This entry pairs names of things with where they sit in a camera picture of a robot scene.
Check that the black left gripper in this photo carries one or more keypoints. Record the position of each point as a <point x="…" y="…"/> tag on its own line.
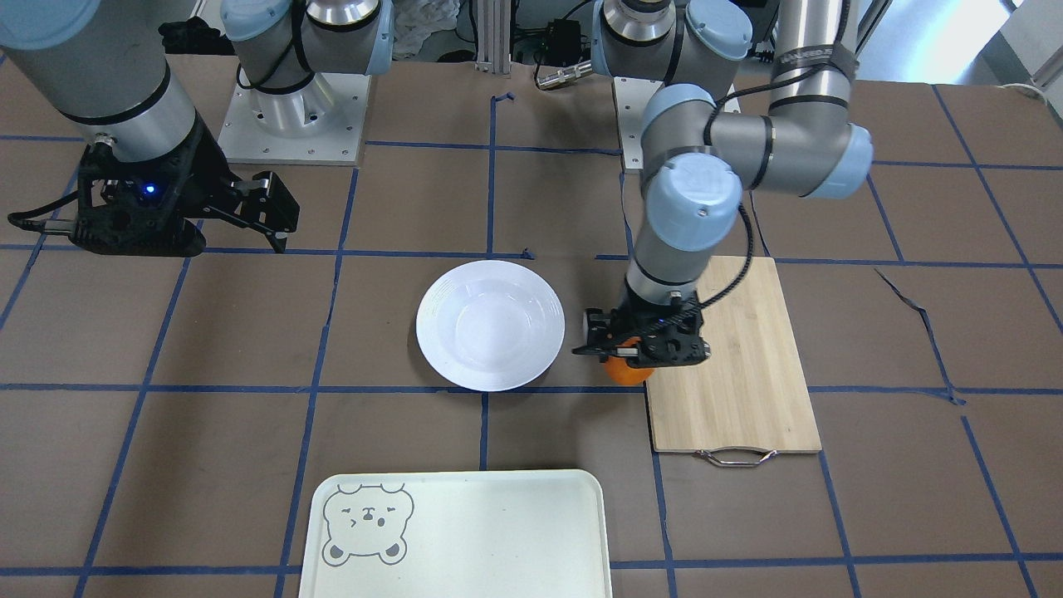
<point x="597" y="329"/>

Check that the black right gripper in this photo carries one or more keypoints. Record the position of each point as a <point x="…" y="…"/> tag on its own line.
<point x="209" y="172"/>

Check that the orange fruit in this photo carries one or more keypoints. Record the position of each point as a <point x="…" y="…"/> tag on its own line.
<point x="628" y="374"/>

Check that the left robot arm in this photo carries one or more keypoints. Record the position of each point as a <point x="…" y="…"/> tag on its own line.
<point x="704" y="145"/>

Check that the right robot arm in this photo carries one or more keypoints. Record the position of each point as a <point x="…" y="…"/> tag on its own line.
<point x="104" y="69"/>

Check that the cream bear tray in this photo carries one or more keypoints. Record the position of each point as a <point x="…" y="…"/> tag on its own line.
<point x="530" y="533"/>

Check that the white round plate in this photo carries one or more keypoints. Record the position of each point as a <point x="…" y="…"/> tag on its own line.
<point x="490" y="325"/>

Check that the bamboo cutting board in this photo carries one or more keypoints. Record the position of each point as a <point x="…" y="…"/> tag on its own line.
<point x="749" y="401"/>

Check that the aluminium frame post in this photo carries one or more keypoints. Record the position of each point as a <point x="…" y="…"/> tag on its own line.
<point x="493" y="32"/>

